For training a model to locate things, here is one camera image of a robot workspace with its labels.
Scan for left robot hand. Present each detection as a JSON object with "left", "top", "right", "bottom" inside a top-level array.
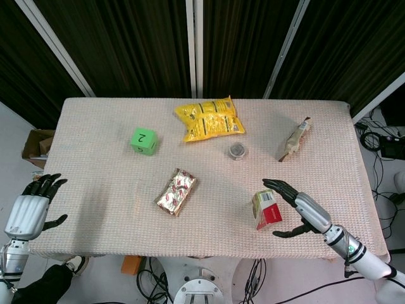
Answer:
[{"left": 4, "top": 172, "right": 69, "bottom": 241}]

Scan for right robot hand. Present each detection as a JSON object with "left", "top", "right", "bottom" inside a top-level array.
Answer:
[{"left": 262, "top": 178, "right": 333, "bottom": 239}]

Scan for red white small box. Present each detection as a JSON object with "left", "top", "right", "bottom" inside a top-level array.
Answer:
[{"left": 251, "top": 188, "right": 284, "bottom": 232}]

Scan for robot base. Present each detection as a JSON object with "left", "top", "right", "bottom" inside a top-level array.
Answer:
[{"left": 151, "top": 255, "right": 244, "bottom": 304}]

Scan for brown cardboard box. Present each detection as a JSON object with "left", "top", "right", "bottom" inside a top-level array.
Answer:
[{"left": 21, "top": 129, "right": 55, "bottom": 168}]

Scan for beige wrapped snack bar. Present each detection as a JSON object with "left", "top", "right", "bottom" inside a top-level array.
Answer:
[{"left": 278, "top": 117, "right": 312, "bottom": 163}]

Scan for person's shoe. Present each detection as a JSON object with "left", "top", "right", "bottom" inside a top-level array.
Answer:
[{"left": 65, "top": 255, "right": 90, "bottom": 277}]

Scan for black trouser leg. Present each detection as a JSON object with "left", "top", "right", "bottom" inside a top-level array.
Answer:
[{"left": 3, "top": 264, "right": 74, "bottom": 304}]

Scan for small round grey tin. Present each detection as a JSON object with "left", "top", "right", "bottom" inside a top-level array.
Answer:
[{"left": 226, "top": 142, "right": 247, "bottom": 160}]

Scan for gold foil snack packet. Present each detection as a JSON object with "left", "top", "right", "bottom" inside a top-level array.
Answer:
[{"left": 154, "top": 168, "right": 197, "bottom": 218}]

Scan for yellow snack bag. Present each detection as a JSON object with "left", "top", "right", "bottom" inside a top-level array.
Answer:
[{"left": 174, "top": 94, "right": 246, "bottom": 143}]

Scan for pink woven tablecloth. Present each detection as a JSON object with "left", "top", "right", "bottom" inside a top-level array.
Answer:
[{"left": 23, "top": 97, "right": 390, "bottom": 261}]

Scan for green numbered cube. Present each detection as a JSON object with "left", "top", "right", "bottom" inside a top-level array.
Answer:
[{"left": 130, "top": 127, "right": 158, "bottom": 156}]

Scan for black cable bundle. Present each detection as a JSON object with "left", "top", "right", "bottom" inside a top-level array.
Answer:
[{"left": 354, "top": 107, "right": 405, "bottom": 241}]

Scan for black floor cables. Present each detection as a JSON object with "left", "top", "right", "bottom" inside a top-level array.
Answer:
[{"left": 135, "top": 256, "right": 174, "bottom": 304}]

